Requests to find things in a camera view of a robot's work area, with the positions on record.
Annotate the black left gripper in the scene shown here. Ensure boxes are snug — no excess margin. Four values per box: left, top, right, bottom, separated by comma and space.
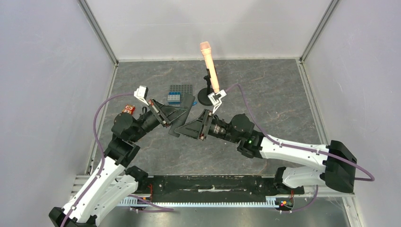
130, 97, 189, 142

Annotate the blue grey toy brick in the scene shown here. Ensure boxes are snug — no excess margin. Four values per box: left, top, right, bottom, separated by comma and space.
167, 92, 181, 105

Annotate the grey brick baseplate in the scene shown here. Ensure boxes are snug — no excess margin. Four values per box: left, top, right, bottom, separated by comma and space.
169, 84, 193, 102

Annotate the black microphone stand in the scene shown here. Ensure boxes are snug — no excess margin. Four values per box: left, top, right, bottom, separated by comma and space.
197, 69, 213, 106

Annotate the red owl toy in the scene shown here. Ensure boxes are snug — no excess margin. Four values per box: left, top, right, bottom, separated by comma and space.
122, 105, 136, 115

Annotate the pink toy microphone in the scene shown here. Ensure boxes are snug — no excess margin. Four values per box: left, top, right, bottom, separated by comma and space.
200, 41, 220, 93

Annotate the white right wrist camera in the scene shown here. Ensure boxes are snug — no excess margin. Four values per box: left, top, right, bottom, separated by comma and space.
208, 90, 227, 114

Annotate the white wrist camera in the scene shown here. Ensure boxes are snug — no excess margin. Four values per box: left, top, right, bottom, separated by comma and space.
134, 85, 149, 106
208, 90, 227, 114

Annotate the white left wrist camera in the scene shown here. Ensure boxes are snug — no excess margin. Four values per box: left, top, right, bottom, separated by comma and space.
134, 85, 149, 106

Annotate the black mounting base plate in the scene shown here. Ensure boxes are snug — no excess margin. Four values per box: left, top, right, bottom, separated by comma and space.
135, 175, 305, 203

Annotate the white slotted cable duct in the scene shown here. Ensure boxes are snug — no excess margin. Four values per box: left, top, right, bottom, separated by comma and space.
117, 197, 281, 209

